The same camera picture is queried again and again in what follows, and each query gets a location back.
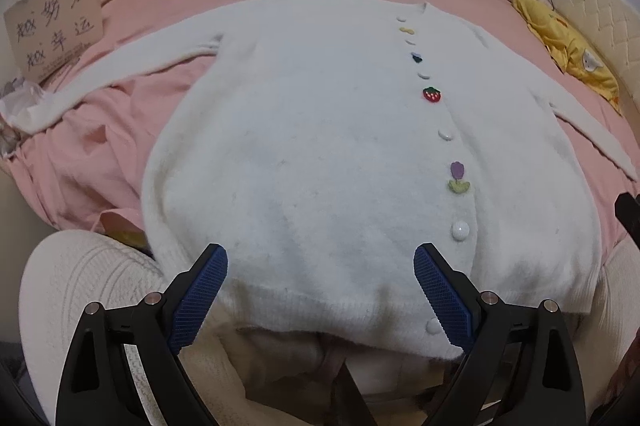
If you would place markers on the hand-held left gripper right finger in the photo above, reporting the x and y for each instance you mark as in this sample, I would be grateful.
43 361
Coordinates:
442 296

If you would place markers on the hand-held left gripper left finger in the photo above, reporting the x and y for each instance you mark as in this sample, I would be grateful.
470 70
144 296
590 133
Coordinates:
200 296

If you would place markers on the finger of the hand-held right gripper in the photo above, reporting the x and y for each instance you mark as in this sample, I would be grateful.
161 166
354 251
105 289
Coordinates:
629 212

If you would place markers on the white fuzzy buttoned cardigan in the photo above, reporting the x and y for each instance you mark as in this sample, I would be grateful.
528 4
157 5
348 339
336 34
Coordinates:
310 146

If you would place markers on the person's white knit pants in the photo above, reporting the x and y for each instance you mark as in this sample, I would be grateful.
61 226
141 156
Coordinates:
75 301

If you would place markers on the pink bed sheet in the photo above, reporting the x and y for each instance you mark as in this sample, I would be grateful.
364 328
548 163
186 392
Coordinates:
115 141

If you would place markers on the yellow plush cloth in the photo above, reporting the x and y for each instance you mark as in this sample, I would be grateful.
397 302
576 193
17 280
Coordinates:
565 41

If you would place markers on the cream quilted headboard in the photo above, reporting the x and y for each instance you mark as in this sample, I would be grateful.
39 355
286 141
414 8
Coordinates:
595 1

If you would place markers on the white plastic bag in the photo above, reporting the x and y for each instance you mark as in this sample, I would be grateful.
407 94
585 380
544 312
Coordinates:
20 103

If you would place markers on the cardboard sign with handwriting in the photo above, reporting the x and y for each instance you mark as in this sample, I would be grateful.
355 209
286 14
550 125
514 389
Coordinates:
55 16

